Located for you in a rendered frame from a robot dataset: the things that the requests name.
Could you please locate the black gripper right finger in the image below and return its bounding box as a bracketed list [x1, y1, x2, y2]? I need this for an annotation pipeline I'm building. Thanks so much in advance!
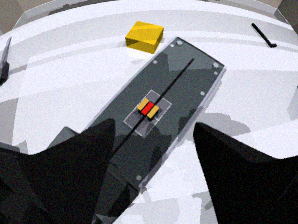
[193, 121, 298, 224]

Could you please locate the yellow block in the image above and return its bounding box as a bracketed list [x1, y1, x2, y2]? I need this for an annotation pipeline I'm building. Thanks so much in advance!
[125, 22, 164, 55]

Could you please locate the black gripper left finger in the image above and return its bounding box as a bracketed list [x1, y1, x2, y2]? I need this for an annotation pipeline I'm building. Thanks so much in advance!
[0, 119, 116, 224]

